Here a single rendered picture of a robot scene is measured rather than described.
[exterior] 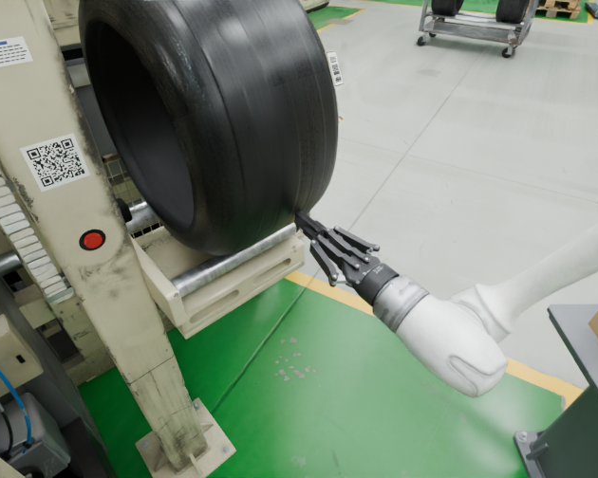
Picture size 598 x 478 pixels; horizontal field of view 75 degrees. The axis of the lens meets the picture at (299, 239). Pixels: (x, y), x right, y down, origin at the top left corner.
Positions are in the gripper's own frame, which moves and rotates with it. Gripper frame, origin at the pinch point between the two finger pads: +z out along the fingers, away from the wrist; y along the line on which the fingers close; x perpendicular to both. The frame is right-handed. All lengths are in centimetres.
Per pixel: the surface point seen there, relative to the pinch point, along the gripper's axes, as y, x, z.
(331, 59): -10.0, -27.3, 9.2
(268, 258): 1.5, 18.7, 10.3
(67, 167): 33.0, -14.3, 22.9
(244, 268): 7.9, 18.8, 11.2
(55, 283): 42.7, 6.7, 21.5
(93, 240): 34.1, -0.1, 20.6
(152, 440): 43, 106, 23
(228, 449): 23, 103, 2
